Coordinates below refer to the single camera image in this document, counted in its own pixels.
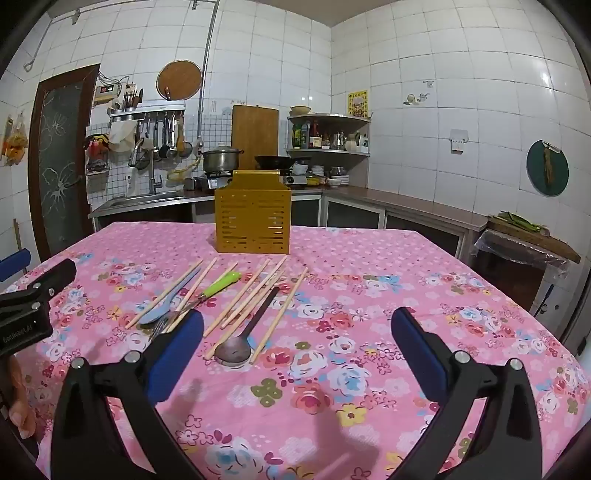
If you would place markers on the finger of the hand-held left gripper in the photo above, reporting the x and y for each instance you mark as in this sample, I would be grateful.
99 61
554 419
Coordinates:
51 277

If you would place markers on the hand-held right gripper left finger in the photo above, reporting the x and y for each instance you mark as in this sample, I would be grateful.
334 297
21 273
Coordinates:
176 350

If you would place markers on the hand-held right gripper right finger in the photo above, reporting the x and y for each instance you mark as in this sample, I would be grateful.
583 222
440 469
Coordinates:
418 346

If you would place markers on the bunch of wooden chopsticks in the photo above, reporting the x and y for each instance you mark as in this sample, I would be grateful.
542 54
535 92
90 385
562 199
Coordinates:
247 302

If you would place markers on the yellow slotted utensil holder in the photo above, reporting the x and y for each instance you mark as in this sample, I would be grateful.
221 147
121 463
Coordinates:
251 217

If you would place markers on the person's left hand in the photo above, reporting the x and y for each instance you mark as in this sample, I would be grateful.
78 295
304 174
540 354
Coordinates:
21 406

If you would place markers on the pink floral tablecloth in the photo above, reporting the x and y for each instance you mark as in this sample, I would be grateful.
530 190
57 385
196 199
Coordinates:
351 323

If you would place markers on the brown frosted glass door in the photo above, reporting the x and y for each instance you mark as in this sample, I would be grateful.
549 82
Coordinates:
60 161

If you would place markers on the steel sink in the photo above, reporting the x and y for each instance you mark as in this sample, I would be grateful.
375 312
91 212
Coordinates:
138 201

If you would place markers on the plastic-covered side table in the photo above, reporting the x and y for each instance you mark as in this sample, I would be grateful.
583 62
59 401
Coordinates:
512 267

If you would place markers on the kitchen counter cabinet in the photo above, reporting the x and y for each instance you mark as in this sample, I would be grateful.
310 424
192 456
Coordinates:
406 210

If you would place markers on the hanging plastic bag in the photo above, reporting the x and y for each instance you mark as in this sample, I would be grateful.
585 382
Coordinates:
16 143

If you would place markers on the steel kitchen faucet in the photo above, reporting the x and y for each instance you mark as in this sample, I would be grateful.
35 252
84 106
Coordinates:
151 170

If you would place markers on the hanging white cloth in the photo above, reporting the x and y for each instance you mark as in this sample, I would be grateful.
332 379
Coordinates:
121 136

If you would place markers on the green vegetables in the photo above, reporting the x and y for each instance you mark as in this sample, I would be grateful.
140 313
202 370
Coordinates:
519 220

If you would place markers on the thick wooden chopping block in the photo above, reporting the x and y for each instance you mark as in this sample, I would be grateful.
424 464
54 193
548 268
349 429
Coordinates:
545 242

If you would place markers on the row of hanging ladles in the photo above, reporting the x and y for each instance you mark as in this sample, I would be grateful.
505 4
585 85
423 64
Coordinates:
171 138

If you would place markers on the stack of dishes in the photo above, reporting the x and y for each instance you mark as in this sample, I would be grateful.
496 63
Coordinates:
330 175

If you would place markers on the steel cooking pot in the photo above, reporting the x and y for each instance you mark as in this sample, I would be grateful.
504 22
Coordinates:
221 159

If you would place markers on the dark utensil bundle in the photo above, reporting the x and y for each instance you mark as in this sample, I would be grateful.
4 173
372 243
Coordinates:
133 98

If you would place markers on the steel corner shelf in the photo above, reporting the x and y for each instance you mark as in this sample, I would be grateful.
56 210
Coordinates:
355 154

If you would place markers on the steel gas stove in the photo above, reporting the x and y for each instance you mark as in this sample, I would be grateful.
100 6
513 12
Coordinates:
302 179

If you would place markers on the green round hanging board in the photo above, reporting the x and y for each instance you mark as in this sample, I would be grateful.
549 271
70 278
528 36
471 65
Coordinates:
538 170

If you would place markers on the black wok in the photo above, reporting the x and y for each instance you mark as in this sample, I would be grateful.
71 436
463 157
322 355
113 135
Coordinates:
279 161

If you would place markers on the wooden cutting board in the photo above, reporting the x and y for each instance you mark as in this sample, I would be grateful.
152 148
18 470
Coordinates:
255 134

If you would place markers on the row of condiment bottles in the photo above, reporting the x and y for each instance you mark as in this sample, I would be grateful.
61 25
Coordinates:
314 136

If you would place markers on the round bamboo lid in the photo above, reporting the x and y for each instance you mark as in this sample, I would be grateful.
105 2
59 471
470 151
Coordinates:
180 79

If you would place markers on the beige bowl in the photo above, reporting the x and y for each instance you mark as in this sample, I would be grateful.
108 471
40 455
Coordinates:
300 110

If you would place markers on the wall electrical box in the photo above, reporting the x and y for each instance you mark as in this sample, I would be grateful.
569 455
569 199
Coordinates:
104 94

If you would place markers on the steel wall utensil rack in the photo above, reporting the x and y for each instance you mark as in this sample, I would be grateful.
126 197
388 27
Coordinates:
147 110

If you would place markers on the white wall outlet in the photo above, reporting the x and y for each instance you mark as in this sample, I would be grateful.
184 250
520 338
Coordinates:
459 142

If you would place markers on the wall hook sticker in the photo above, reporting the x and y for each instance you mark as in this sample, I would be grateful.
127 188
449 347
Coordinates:
411 98

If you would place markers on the yellow wall poster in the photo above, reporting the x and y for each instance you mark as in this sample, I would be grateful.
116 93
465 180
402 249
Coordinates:
358 103

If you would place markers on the steel wall pipe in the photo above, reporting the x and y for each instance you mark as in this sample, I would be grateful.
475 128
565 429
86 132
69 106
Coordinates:
204 78

